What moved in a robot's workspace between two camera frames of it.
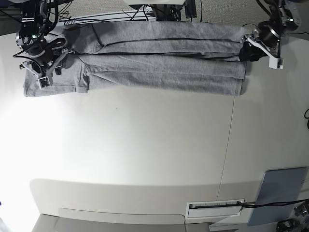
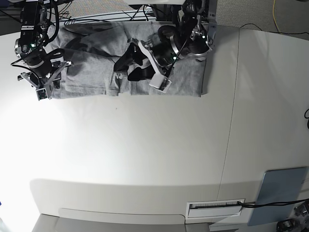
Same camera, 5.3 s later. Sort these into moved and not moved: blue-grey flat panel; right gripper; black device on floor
Moved: right gripper
Not moved: black device on floor; blue-grey flat panel
